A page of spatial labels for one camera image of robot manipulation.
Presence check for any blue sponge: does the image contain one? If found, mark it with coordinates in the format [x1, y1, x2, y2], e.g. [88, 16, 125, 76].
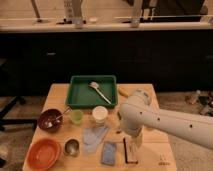
[101, 142, 117, 166]

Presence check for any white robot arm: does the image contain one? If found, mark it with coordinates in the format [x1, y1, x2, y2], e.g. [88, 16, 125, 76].
[119, 89, 213, 150]

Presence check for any black whiteboard eraser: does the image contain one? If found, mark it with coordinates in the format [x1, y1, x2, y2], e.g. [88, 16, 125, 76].
[123, 137, 138, 164]

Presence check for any light blue folded cloth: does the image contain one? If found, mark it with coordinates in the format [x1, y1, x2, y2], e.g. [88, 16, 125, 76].
[83, 126, 109, 154]

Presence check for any white paper cup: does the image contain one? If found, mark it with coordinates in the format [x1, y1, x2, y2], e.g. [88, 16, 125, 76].
[92, 106, 108, 124]

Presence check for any yellow banana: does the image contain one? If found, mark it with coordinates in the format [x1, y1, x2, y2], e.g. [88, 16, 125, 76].
[118, 87, 130, 98]

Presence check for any light green plastic cup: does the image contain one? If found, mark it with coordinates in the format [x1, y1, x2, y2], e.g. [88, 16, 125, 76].
[70, 110, 83, 125]

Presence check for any small steel cup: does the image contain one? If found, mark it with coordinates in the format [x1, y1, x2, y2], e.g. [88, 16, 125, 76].
[64, 139, 79, 157]

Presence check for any green plastic tray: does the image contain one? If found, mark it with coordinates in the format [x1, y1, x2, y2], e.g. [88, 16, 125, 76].
[66, 75, 118, 109]

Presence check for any metal spoon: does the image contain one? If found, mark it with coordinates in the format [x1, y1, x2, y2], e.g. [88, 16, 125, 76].
[45, 105, 73, 129]

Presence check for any dark brown bowl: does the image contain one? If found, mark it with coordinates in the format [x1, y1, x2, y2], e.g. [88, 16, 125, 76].
[37, 109, 63, 133]

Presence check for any orange plastic bowl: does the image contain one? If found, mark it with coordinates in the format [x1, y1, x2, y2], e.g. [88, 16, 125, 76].
[27, 138, 61, 171]

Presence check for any black office chair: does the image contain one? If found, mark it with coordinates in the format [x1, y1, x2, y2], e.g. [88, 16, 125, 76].
[0, 58, 37, 131]

